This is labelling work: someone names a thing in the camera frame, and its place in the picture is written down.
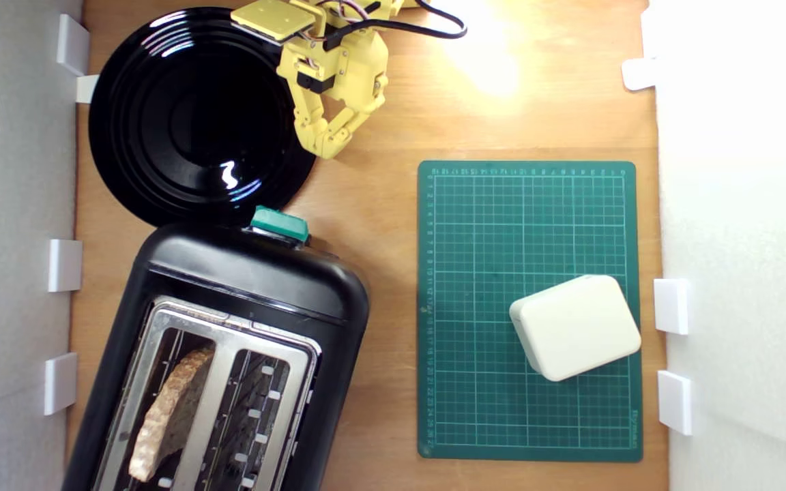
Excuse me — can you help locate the green toaster lever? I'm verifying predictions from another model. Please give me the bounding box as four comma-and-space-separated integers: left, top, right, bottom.
250, 207, 310, 245

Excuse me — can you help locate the black two-slot toaster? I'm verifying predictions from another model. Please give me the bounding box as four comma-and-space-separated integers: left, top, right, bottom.
62, 222, 371, 491

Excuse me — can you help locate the black round plate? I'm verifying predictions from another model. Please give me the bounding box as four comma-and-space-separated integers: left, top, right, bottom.
88, 7, 317, 229

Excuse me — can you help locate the green cutting mat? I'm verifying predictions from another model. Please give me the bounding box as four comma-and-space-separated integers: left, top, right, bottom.
417, 160, 644, 463

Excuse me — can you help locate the white rounded block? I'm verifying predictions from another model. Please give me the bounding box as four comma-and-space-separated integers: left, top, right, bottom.
509, 274, 642, 383

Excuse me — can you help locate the brown bread slice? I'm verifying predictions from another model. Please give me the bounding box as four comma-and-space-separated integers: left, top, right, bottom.
128, 346, 216, 483

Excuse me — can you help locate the black camera cable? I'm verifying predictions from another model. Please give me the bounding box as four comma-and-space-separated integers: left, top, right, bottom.
323, 0, 468, 53

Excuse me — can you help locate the coloured servo wire bundle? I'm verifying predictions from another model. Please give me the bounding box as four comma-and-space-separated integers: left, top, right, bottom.
311, 0, 375, 27

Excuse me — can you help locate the yellow wrist camera mount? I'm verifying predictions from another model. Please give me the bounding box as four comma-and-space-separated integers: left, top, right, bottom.
231, 0, 319, 46

